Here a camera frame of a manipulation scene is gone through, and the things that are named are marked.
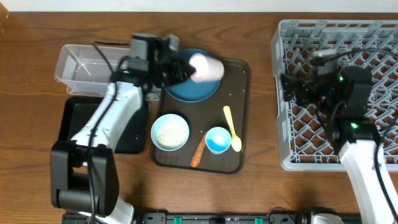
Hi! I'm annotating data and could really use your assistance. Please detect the grey plastic dishwasher rack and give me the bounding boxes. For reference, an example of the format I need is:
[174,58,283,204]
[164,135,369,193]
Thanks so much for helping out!
[271,19,397,172]

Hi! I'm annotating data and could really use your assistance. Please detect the pale yellow plastic spoon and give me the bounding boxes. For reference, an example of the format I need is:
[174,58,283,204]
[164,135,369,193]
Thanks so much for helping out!
[223,106,242,152]

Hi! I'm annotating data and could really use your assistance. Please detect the pink plastic cup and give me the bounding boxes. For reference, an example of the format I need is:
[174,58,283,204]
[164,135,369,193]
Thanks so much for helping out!
[189,53,224,83]

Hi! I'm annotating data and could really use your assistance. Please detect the orange carrot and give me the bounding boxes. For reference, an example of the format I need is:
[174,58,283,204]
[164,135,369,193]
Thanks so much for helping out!
[190,132,207,168]

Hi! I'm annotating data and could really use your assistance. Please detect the dark brown serving tray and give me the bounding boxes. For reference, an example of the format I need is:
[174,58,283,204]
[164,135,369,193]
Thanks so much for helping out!
[150,59,251,174]

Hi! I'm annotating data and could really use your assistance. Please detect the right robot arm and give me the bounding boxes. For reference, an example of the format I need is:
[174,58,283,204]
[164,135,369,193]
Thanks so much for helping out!
[280,62,397,223]

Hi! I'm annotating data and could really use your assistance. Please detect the light blue rice bowl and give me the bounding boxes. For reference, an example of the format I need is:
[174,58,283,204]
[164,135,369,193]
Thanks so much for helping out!
[150,114,190,151]

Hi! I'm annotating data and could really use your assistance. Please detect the clear plastic waste bin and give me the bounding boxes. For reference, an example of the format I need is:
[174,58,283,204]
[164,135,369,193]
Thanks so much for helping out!
[55,44,129,96]

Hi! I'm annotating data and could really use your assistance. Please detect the light blue plastic cup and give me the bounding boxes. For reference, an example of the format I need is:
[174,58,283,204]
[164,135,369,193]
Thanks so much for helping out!
[205,127,231,155]

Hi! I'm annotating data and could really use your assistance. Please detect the black plastic waste bin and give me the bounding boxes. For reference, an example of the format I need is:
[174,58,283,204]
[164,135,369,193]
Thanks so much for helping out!
[58,96,149,154]

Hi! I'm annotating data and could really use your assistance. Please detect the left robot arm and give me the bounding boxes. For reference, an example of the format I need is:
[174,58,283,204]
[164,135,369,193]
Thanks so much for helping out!
[50,33,195,223]

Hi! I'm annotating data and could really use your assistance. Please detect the dark blue plate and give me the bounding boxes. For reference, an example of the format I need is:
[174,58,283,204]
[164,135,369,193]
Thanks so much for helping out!
[165,49,221,103]

